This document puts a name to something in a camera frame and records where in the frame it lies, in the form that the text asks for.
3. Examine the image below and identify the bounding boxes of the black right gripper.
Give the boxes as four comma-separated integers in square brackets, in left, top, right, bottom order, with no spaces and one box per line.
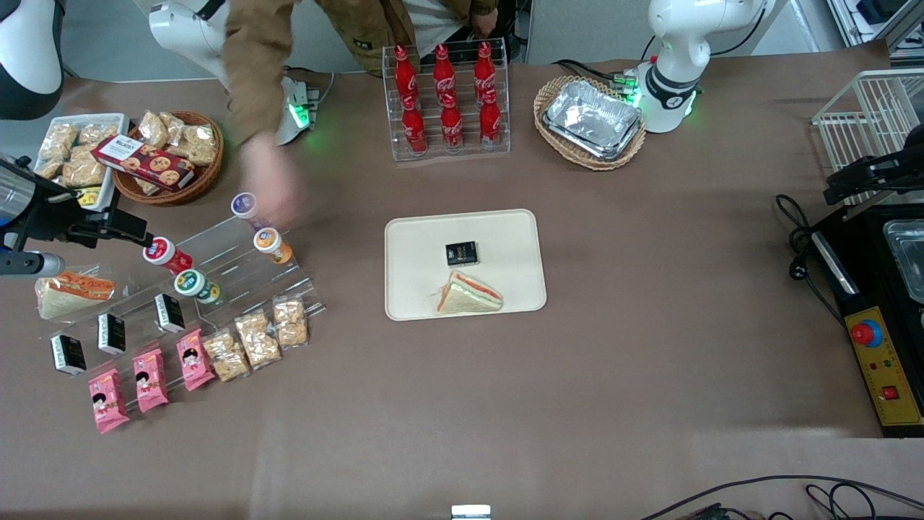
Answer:
[0,155,154,251]

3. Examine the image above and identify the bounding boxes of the green gum bottle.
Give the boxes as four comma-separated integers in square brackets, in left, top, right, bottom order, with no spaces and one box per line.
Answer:
[173,269,222,306]

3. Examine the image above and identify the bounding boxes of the red gum bottle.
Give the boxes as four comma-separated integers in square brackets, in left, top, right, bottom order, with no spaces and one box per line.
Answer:
[141,236,195,277]

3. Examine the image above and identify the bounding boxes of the purple gum bottle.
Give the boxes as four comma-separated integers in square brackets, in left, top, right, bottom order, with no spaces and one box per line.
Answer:
[230,191,269,226]

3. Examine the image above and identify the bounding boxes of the orange gum bottle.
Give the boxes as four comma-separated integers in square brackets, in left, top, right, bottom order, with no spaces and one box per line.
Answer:
[252,227,295,266]

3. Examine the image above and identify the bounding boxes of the beige plastic tray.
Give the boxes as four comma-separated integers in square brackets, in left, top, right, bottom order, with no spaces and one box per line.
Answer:
[384,209,548,321]

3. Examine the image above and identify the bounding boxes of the aluminium foil tray stack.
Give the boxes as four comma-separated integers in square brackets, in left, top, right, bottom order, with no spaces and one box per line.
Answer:
[542,79,644,162]

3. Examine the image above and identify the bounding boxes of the person right hand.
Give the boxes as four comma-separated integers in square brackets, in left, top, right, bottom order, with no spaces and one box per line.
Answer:
[237,132,305,229]

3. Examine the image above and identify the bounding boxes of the white rectangular plastic bin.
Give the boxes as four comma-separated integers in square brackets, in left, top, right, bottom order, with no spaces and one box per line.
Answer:
[32,113,131,213]

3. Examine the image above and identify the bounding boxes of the wrapped triangle sandwich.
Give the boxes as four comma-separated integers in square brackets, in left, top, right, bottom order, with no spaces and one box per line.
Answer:
[435,271,505,316]
[35,269,117,321]

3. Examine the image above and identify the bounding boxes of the red cookie box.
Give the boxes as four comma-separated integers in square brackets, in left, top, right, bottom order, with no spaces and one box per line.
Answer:
[91,134,198,193]

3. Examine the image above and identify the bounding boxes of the dark brown wicker basket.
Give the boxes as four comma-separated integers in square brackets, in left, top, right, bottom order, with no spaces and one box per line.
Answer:
[111,110,225,209]

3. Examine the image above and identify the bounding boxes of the black white small carton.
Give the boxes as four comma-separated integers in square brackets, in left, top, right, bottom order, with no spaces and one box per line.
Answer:
[96,312,128,357]
[153,292,187,335]
[49,333,88,377]

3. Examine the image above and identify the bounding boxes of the clear acrylic stepped stand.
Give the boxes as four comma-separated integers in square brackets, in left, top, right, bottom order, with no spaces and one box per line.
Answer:
[46,213,327,414]

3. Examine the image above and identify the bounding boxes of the pink snack packet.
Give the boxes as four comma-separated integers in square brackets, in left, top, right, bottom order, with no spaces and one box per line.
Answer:
[131,347,171,415]
[175,328,217,394]
[87,367,132,436]

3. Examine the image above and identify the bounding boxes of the red cola bottle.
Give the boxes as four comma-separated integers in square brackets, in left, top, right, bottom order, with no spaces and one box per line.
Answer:
[440,94,465,152]
[393,44,420,100]
[431,43,458,96]
[401,95,429,155]
[472,40,498,95]
[478,90,503,148]

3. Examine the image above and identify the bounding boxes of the clear acrylic bottle rack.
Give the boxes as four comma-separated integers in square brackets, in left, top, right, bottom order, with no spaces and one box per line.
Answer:
[380,37,513,163]

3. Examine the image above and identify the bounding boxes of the light wicker basket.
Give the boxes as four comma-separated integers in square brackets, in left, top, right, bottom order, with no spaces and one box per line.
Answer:
[532,74,648,173]

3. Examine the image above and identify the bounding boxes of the black machine with yellow panel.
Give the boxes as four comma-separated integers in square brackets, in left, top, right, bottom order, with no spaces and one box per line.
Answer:
[808,204,924,440]

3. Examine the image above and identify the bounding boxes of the red emergency stop button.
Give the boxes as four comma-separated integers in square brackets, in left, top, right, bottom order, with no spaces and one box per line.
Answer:
[850,319,884,350]

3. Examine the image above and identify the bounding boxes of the clear metal-rimmed container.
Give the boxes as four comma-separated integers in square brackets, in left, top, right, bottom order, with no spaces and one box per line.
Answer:
[881,218,924,305]

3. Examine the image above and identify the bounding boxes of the white cable at arm base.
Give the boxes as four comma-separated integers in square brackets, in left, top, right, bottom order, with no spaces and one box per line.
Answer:
[287,66,337,111]

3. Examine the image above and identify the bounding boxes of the black cable at arm base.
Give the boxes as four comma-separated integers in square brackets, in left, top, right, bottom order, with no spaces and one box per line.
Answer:
[552,58,637,85]

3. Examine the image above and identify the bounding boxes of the black cable with plug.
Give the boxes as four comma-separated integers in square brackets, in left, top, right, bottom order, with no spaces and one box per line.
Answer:
[774,193,847,327]

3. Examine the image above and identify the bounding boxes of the black articulated mount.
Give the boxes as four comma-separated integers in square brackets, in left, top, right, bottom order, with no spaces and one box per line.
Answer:
[824,143,924,207]

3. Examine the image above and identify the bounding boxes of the white wire basket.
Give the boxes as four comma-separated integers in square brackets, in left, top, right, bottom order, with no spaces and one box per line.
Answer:
[811,68,924,207]

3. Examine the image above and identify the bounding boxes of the black floor cables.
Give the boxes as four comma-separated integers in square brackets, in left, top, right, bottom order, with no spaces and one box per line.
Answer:
[638,474,924,520]

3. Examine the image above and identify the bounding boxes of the aluminium frame shelf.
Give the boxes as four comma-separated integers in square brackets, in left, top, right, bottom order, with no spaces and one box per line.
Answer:
[826,0,924,67]

